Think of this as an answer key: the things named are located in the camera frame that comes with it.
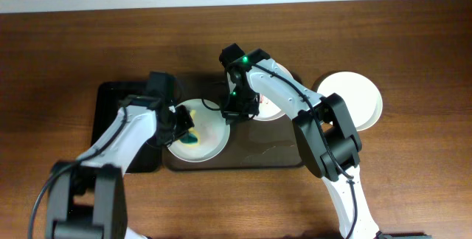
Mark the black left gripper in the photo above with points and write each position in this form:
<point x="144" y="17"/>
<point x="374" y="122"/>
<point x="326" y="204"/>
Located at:
<point x="183" y="122"/>

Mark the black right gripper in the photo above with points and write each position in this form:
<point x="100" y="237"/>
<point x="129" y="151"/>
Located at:
<point x="238" y="113"/>

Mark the green yellow sponge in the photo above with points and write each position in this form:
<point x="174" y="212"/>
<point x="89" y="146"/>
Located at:
<point x="191" y="135"/>

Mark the pink plate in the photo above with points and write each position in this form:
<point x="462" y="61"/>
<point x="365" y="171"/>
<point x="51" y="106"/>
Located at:
<point x="268" y="109"/>

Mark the pale green plate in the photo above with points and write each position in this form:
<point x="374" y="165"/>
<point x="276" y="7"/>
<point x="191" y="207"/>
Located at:
<point x="210" y="130"/>

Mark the white plate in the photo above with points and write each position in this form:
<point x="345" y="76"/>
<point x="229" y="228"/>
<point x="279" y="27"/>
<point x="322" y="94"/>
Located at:
<point x="362" y="97"/>

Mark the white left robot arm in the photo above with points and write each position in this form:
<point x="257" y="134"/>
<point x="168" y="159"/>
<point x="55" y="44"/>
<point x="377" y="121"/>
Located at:
<point x="86" y="197"/>

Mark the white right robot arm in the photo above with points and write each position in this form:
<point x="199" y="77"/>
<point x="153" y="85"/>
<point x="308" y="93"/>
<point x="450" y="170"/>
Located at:
<point x="327" y="140"/>

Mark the black small tray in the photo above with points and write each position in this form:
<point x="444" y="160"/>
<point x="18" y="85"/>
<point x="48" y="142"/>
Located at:
<point x="149" y="157"/>

